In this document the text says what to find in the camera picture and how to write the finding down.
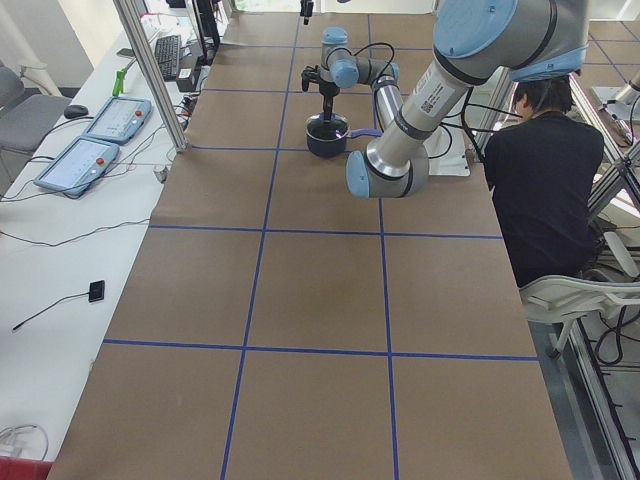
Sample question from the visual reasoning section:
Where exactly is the upper blue teach pendant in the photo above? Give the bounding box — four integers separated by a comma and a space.
84, 97, 152, 145

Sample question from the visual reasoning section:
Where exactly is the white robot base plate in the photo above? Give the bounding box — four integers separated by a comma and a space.
424, 124, 470, 177

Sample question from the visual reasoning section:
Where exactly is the grey office chair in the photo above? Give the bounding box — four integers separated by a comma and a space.
1, 64, 71, 179

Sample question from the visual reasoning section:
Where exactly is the brown paper table cover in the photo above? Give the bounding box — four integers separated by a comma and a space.
50, 14, 571, 479

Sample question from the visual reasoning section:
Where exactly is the black computer mouse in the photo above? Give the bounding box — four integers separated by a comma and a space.
63, 104, 89, 120

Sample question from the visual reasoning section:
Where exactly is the blue saucepan with handle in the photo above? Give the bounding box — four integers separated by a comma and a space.
305, 114, 382, 158

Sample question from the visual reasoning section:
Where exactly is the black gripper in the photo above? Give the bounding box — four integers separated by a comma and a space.
301, 65, 340, 116

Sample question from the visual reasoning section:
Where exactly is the white office chair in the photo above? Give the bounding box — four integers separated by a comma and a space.
519, 229, 640, 359

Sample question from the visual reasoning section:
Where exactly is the blue teach pendant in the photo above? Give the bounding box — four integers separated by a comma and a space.
84, 97, 152, 145
34, 136, 120, 198

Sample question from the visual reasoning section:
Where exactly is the aluminium frame post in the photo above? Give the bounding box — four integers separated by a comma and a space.
113, 0, 188, 153

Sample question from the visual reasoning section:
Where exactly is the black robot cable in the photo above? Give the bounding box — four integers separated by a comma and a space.
349, 43, 401, 84

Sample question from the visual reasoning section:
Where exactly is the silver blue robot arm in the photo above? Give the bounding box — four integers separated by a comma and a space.
302, 0, 590, 198

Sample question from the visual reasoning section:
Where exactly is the small black square device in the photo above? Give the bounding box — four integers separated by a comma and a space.
88, 280, 106, 303

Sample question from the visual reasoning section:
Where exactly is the black keyboard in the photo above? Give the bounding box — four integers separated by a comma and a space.
154, 35, 182, 81

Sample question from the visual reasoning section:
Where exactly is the person in black shirt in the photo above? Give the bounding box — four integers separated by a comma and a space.
484, 76, 604, 286

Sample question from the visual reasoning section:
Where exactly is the lower blue teach pendant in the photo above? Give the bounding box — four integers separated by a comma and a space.
34, 136, 120, 198

